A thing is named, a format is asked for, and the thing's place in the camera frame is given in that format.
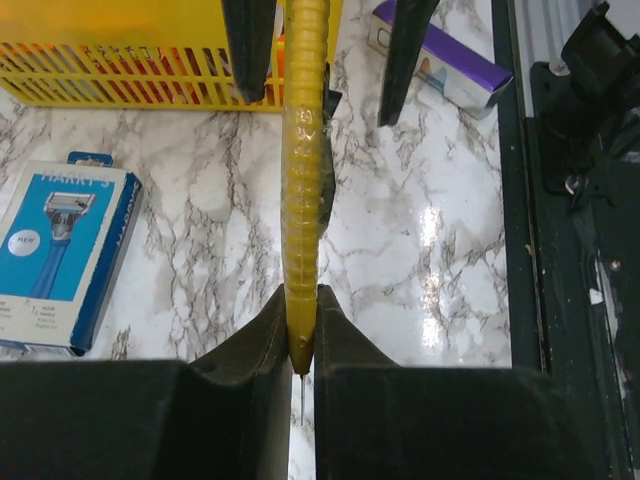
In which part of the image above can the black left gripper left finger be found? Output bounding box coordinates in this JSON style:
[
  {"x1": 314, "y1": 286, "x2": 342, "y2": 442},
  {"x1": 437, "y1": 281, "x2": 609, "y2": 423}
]
[{"x1": 1, "y1": 290, "x2": 291, "y2": 479}]

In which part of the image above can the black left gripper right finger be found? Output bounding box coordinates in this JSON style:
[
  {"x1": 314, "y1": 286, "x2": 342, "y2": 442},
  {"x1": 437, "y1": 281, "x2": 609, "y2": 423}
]
[{"x1": 314, "y1": 285, "x2": 597, "y2": 479}]

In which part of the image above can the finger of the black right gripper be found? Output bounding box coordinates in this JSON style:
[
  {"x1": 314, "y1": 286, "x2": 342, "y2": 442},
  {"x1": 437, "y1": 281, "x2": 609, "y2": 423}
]
[
  {"x1": 221, "y1": 0, "x2": 276, "y2": 103},
  {"x1": 378, "y1": 0, "x2": 439, "y2": 126}
]

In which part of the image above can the yellow utility knife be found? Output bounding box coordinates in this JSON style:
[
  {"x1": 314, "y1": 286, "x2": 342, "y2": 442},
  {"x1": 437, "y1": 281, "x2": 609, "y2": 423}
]
[{"x1": 279, "y1": 0, "x2": 344, "y2": 427}]

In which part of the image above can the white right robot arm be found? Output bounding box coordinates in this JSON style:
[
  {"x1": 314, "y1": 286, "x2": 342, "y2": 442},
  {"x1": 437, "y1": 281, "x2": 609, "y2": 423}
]
[{"x1": 222, "y1": 1, "x2": 639, "y2": 201}]

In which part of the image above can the purple white box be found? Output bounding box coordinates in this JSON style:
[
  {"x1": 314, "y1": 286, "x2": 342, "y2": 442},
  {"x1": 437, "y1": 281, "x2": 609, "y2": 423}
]
[{"x1": 368, "y1": 1, "x2": 513, "y2": 119}]

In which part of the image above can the orange snack box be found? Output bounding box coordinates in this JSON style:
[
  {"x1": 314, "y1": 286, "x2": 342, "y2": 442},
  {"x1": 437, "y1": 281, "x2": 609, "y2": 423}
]
[{"x1": 1, "y1": 37, "x2": 284, "y2": 111}]

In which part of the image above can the blue razor box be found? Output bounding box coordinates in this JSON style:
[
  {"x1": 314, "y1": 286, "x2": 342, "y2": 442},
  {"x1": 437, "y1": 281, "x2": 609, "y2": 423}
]
[{"x1": 1, "y1": 151, "x2": 143, "y2": 357}]

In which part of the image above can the yellow plastic basket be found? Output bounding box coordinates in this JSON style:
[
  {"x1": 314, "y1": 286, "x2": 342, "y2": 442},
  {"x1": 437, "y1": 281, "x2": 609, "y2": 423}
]
[{"x1": 0, "y1": 0, "x2": 346, "y2": 114}]

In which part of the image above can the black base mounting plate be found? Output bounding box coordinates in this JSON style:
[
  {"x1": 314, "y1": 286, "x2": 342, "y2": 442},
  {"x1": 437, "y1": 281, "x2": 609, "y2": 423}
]
[{"x1": 492, "y1": 1, "x2": 639, "y2": 479}]

